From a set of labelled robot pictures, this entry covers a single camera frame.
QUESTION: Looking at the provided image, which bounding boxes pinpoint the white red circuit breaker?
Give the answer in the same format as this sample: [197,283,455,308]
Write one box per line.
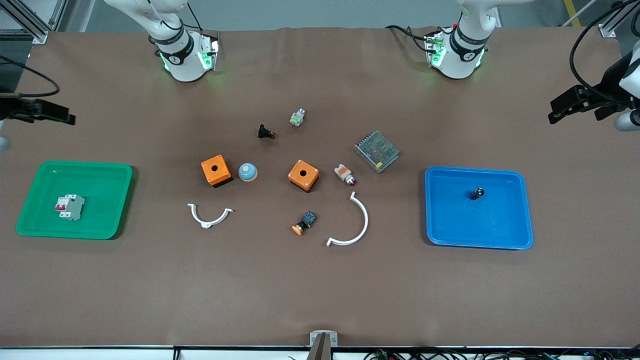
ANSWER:
[54,194,85,221]

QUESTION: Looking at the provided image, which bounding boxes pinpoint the green plastic tray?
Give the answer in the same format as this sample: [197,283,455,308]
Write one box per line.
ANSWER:
[16,160,134,240]

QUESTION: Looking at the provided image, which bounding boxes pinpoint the blue plastic tray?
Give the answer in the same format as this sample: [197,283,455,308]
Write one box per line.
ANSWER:
[424,166,534,250]

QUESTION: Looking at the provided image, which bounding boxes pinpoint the orange black button box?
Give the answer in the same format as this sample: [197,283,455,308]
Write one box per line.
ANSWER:
[288,159,320,193]
[201,154,233,188]

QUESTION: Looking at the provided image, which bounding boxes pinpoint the small white pipe clamp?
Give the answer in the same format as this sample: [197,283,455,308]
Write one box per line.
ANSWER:
[187,203,234,229]

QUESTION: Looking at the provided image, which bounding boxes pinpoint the metal mesh power supply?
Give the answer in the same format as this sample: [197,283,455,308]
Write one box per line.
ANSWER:
[354,131,400,174]

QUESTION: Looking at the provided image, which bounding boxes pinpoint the red indicator lamp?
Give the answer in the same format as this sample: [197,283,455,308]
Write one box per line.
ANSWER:
[334,163,357,187]

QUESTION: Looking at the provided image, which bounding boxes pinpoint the large white pipe clamp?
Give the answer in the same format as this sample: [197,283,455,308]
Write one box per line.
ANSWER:
[326,192,369,248]

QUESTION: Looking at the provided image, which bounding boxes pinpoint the yellow mushroom push button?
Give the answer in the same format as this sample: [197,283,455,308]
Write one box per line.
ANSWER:
[292,211,317,236]

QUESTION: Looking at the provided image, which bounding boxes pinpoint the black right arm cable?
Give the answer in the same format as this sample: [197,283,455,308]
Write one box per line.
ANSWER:
[0,55,61,99]

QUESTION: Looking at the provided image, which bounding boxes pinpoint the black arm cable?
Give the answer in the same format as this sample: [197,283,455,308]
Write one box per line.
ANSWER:
[0,55,61,99]
[569,0,640,93]

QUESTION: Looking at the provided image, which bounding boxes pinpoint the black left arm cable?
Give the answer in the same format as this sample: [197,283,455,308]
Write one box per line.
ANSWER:
[569,0,640,93]

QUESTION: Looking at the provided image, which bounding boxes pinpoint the aluminium frame profile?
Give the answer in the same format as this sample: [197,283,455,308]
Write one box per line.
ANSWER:
[597,0,640,39]
[0,0,68,45]

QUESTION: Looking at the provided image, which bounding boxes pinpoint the black red base cables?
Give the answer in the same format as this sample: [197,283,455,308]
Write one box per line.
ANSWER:
[385,22,453,57]

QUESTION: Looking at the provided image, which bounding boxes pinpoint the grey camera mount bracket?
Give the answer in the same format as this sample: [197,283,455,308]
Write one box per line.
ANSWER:
[306,330,339,360]

